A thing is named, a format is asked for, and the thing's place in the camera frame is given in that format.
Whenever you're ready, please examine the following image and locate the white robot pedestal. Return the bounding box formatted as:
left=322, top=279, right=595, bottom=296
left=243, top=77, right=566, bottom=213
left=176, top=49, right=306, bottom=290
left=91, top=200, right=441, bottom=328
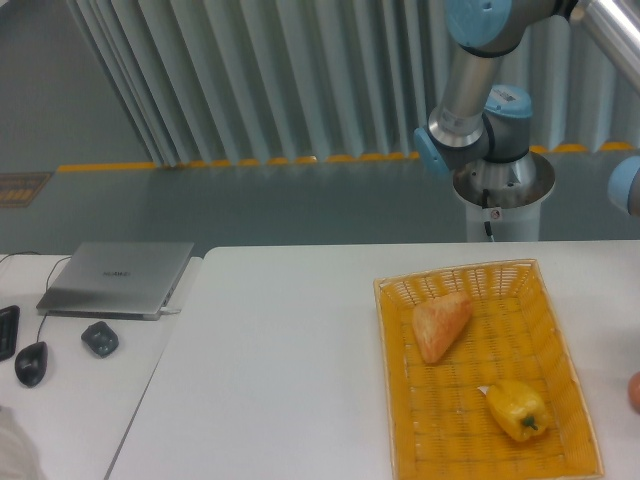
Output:
left=453, top=152, right=555, bottom=242

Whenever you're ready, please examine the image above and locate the black keyboard edge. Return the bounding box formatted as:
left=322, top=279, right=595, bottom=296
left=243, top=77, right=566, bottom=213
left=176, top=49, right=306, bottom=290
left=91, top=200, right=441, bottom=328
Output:
left=0, top=305, right=20, bottom=361

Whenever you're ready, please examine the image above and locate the triangular bread slice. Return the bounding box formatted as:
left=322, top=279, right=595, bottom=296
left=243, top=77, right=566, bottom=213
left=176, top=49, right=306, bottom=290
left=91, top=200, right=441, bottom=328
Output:
left=412, top=291, right=473, bottom=364

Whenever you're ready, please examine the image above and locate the black computer mouse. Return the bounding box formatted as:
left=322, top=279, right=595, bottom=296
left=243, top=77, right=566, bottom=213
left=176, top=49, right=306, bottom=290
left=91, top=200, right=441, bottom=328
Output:
left=14, top=341, right=48, bottom=388

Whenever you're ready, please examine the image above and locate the yellow woven basket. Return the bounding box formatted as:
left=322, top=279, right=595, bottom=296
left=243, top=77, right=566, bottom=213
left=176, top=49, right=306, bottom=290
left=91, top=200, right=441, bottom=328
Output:
left=374, top=259, right=604, bottom=479

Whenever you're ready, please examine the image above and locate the black power adapter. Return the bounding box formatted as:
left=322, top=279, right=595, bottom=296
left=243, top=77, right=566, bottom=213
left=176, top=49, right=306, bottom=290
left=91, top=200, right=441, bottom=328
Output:
left=81, top=321, right=119, bottom=358

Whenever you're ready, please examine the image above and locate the silver closed laptop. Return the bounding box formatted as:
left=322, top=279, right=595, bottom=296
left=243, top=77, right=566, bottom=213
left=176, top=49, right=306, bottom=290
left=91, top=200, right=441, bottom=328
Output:
left=37, top=242, right=194, bottom=320

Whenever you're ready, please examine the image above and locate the black pedestal cable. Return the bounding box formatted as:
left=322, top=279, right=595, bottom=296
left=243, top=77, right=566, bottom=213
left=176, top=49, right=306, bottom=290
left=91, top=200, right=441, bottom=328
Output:
left=481, top=188, right=496, bottom=242

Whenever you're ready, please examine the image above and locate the black mouse cable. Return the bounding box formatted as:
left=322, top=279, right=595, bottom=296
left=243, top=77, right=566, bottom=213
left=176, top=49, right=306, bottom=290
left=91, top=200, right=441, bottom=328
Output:
left=0, top=251, right=73, bottom=345

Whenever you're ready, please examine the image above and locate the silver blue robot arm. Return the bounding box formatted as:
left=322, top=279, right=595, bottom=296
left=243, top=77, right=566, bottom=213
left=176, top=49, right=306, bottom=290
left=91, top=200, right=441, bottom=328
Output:
left=414, top=1, right=639, bottom=212

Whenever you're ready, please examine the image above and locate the orange round fruit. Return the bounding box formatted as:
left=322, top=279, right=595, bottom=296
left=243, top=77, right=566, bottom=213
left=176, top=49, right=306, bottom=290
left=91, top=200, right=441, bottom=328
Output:
left=627, top=372, right=640, bottom=411

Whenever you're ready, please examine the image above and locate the yellow bell pepper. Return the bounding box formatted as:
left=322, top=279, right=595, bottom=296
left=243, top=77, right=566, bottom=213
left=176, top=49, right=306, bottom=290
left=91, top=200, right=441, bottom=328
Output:
left=485, top=380, right=551, bottom=442

